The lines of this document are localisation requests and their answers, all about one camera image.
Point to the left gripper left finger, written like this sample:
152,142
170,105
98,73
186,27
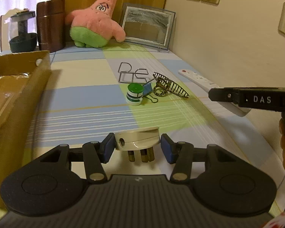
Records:
94,155

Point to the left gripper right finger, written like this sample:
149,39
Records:
181,155

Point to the white power plug adapter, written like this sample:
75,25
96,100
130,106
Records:
143,140

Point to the green white tape roll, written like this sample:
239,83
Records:
134,94

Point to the white remote control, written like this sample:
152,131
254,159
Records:
206,85

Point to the checked pastel tablecloth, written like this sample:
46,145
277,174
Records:
84,101

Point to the leopard print hair claw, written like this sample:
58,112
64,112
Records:
164,85

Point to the blue binder clip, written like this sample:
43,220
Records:
148,90

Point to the large open cardboard box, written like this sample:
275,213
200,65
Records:
23,78

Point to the pink Patrick star plush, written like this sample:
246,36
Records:
93,27

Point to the silver framed sand picture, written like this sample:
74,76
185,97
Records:
148,26

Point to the glass jar dark green base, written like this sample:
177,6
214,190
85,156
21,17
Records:
23,31

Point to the white wooden chair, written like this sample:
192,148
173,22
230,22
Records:
4,29

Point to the brown cylindrical thermos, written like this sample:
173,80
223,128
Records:
50,17

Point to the bent metal wire puzzle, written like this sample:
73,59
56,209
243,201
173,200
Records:
128,76

